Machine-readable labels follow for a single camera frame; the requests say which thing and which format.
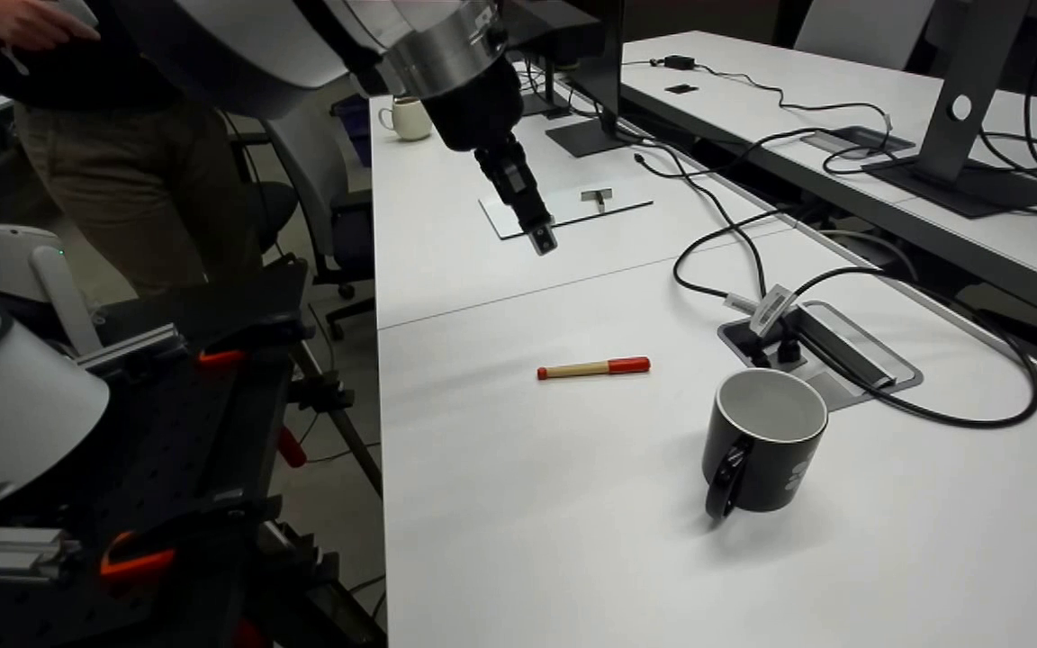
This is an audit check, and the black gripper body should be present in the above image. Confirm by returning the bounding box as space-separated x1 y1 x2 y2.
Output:
419 55 553 234

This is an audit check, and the red capped tan pen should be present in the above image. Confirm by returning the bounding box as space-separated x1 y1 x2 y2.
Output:
534 353 655 386

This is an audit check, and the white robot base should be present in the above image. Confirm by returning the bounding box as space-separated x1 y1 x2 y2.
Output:
0 219 116 547

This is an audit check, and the black mug white inside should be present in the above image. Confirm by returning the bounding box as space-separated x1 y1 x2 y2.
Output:
699 362 834 533

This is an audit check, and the person bare hand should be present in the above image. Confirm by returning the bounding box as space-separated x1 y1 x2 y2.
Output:
0 0 104 55

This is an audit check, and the white rectangular board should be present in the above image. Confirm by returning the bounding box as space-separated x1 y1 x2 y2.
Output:
476 185 658 246

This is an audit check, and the white cup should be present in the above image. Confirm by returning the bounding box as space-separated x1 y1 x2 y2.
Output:
374 95 438 147

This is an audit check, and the large black monitor with stand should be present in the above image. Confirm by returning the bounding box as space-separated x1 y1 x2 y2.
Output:
544 0 646 162

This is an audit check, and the grey office chair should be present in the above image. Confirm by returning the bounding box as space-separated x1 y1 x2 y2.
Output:
223 95 380 337

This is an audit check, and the white plug adapter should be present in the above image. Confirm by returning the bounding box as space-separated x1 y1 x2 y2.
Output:
747 282 801 341

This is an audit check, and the small grey dock device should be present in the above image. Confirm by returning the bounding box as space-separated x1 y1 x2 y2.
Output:
795 123 895 157

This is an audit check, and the grey table outlet box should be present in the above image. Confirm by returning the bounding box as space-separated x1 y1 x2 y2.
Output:
712 295 927 413

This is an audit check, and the person in dark clothes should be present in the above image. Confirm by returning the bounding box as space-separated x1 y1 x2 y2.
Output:
0 0 268 302

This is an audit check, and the black robot mounting stand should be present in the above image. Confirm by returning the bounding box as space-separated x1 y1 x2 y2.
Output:
0 248 394 648

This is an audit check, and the silver monitor stand black base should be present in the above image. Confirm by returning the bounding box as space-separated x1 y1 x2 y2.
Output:
862 0 1037 222

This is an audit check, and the thin black adapter cable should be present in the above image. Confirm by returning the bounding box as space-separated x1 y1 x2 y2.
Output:
690 59 909 135

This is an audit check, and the black clamp orange handle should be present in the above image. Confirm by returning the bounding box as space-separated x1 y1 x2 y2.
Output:
94 524 185 589
190 341 252 374

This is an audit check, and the black looped power cable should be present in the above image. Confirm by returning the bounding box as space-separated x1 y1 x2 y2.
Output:
780 258 1037 432

